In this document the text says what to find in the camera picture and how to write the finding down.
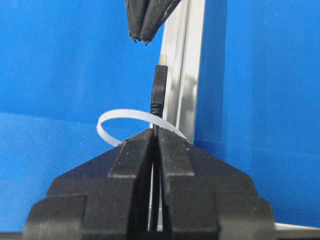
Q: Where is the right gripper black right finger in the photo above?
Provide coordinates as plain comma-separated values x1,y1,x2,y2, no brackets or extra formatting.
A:
158,128,275,240

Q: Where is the silver aluminium extrusion frame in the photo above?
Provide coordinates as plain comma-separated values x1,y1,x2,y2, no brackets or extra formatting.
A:
161,0,320,228

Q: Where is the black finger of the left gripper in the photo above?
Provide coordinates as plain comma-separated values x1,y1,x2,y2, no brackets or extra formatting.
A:
124,0,149,44
140,0,181,45

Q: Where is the thin black usb cable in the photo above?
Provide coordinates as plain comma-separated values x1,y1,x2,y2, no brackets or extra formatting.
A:
147,52,169,233

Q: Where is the blue table cloth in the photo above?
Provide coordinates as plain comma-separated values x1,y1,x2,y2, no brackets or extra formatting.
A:
0,0,320,232

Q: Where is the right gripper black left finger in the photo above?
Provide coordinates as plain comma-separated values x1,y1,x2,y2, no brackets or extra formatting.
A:
23,129,154,240

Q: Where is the white zip tie loop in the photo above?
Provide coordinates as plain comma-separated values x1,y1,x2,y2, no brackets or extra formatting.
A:
96,108,191,148

